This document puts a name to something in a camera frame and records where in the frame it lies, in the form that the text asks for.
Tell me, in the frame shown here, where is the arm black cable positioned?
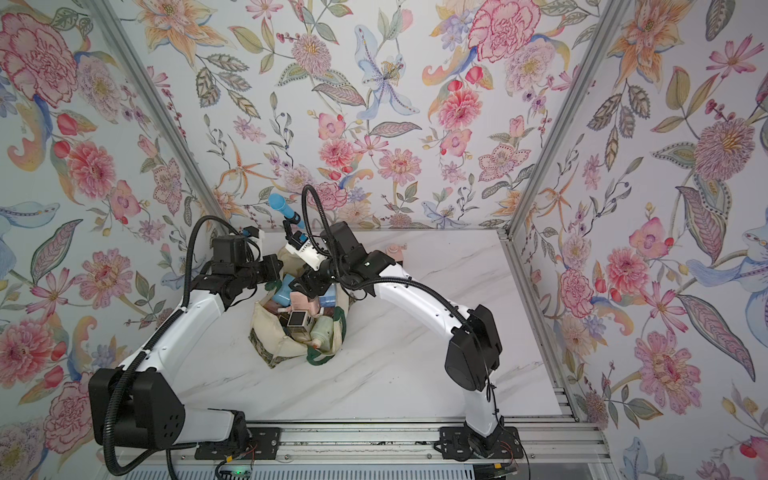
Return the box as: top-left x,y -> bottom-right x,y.
299,184 -> 499,421
101,214 -> 247,478

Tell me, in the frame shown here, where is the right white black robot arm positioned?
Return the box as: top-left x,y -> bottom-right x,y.
286,222 -> 526,461

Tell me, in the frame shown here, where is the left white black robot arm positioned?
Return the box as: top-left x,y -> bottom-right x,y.
88,228 -> 282,476

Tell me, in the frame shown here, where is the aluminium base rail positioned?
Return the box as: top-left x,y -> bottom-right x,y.
129,416 -> 618,479

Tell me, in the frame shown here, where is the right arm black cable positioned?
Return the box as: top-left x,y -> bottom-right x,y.
299,184 -> 499,421

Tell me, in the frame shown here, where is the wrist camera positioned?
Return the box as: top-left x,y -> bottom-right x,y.
286,232 -> 329,271
241,226 -> 263,248

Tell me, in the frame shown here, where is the black microphone stand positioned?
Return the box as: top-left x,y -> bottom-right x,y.
283,215 -> 304,237

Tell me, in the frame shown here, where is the light blue pencil sharpener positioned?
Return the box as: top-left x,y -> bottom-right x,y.
271,274 -> 295,307

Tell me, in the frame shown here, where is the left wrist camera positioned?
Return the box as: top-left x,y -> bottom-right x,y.
241,226 -> 263,248

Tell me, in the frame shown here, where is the blue cube pencil sharpener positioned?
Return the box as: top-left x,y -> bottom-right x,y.
318,285 -> 338,308

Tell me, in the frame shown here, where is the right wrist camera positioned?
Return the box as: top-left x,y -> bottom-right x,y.
286,232 -> 329,271

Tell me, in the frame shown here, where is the large pink pencil sharpener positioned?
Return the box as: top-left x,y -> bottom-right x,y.
385,243 -> 407,265

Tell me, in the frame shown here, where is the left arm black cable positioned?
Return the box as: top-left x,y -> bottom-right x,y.
101,214 -> 247,478

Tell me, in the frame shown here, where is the cream green tote bag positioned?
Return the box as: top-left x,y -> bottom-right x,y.
249,248 -> 352,368

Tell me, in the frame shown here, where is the mint green pencil sharpener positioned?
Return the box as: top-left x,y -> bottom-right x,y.
310,316 -> 335,352

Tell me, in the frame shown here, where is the small pink pencil sharpener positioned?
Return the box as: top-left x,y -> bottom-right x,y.
285,310 -> 314,336

